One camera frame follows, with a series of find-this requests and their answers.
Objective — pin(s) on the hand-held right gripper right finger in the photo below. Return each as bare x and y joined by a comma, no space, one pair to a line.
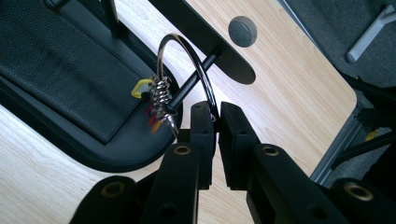
238,149

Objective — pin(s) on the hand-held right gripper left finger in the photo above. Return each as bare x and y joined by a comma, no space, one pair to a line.
203,137

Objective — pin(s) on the black key rack with tray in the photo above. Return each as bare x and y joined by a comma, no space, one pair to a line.
130,149

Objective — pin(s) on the grey round table cap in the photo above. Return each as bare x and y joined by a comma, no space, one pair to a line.
243,31

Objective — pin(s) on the dark metal stand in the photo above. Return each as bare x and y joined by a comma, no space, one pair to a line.
373,105

